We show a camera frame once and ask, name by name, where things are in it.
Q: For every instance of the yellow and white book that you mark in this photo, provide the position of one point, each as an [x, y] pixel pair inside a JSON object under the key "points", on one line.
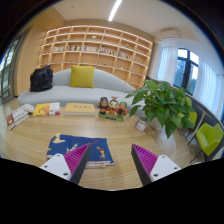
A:
{"points": [[46, 109]]}

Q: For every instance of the plain yellow book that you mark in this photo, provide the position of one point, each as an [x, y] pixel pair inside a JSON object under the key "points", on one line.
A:
{"points": [[80, 108]]}

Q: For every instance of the yellow cushion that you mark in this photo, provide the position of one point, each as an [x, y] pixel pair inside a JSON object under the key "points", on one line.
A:
{"points": [[82, 76]]}

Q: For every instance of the white sheer curtain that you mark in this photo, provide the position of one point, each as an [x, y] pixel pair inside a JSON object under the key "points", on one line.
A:
{"points": [[166, 63]]}

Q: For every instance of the colourful figurine group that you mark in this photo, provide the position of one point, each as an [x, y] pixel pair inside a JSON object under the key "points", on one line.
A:
{"points": [[112, 108]]}

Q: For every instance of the blue patterned towel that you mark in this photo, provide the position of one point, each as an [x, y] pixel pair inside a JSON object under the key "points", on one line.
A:
{"points": [[100, 150]]}

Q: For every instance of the white air conditioner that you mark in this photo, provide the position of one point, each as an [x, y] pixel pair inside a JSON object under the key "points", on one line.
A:
{"points": [[169, 34]]}

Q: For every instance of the wooden wall shelf unit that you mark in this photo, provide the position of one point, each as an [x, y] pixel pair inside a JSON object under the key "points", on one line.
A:
{"points": [[96, 50]]}

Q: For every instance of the green potted plant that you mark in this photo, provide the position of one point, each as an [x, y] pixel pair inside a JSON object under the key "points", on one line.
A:
{"points": [[163, 106]]}

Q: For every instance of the lime green chair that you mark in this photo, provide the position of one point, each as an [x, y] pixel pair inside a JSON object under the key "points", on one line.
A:
{"points": [[209, 137]]}

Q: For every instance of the small patterned white pouch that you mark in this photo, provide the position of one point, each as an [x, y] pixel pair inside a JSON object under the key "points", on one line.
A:
{"points": [[28, 108]]}

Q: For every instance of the black backpack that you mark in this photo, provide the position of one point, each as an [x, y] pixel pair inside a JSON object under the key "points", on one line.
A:
{"points": [[41, 80]]}

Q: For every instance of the red and white book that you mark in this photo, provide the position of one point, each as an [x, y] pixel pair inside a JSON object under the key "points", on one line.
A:
{"points": [[17, 117]]}

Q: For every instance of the light grey sofa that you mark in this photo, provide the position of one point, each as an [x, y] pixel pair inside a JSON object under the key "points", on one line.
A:
{"points": [[66, 95]]}

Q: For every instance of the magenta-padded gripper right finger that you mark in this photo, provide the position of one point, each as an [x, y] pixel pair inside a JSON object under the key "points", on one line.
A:
{"points": [[148, 165]]}

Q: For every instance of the long ceiling light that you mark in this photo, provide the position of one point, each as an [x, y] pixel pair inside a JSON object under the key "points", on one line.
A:
{"points": [[115, 10]]}

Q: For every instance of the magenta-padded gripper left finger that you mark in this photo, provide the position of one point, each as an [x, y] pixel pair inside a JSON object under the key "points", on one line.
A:
{"points": [[71, 163]]}

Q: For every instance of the grey framed glass door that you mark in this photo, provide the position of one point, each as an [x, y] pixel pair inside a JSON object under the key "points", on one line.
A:
{"points": [[8, 70]]}

